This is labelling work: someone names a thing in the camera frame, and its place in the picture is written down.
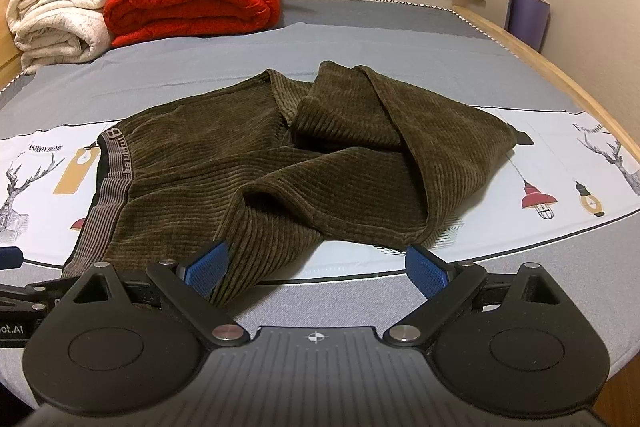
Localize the dark olive corduroy pants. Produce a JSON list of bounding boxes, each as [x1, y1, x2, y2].
[[63, 61, 516, 306]]

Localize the cream folded blanket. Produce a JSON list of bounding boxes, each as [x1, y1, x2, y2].
[[6, 0, 112, 75]]

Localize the grey bed sheet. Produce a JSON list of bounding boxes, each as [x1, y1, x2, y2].
[[1, 0, 639, 371]]

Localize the red folded quilt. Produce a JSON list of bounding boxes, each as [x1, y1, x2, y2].
[[103, 0, 281, 48]]

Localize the wooden bed frame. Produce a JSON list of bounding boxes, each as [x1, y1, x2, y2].
[[1, 0, 639, 157]]

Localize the purple board by wall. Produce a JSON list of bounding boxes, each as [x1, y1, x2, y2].
[[504, 0, 551, 52]]

